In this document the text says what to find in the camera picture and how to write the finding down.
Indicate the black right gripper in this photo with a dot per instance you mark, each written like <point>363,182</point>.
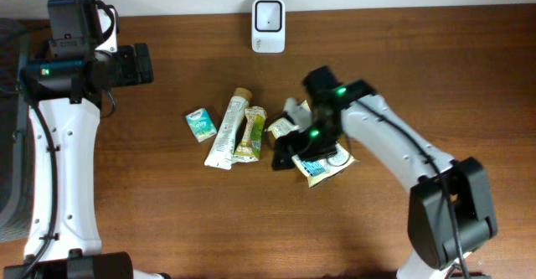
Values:
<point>283,144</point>

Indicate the green snack packet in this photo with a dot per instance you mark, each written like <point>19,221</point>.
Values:
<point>249,147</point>

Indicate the grey plastic mesh basket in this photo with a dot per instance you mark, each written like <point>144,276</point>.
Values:
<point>12,145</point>

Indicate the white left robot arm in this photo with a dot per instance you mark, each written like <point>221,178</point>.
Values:
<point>61,89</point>

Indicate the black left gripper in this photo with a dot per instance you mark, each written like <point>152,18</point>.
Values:
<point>135,74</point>

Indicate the white barcode scanner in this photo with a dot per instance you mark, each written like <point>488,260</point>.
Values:
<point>268,26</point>

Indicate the white tube brown cap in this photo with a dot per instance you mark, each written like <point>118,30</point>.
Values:
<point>222,152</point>

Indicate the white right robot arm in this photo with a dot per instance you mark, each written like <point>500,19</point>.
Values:
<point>451,210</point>

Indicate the teal tissue pack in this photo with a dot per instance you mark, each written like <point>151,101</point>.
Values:
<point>201,125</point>

